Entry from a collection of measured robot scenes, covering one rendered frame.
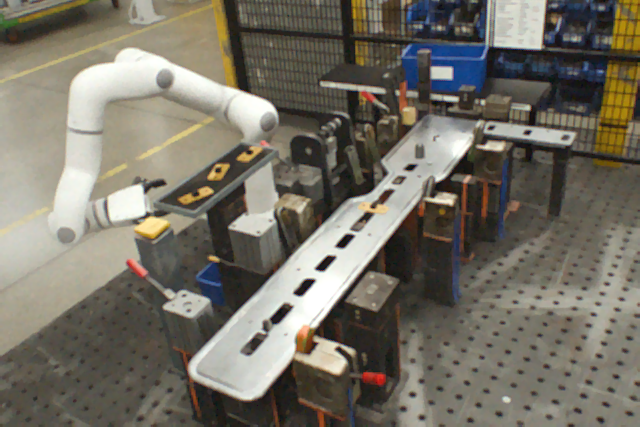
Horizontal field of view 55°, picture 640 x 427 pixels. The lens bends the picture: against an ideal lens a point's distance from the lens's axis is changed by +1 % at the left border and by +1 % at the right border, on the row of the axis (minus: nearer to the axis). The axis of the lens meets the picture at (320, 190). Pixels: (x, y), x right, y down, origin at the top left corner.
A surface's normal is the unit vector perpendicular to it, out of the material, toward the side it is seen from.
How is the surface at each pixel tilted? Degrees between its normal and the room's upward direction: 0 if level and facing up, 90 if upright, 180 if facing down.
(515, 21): 90
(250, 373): 0
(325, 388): 90
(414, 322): 0
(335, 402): 90
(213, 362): 0
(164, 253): 90
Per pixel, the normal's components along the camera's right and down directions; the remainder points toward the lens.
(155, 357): -0.09, -0.86
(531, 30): -0.50, 0.47
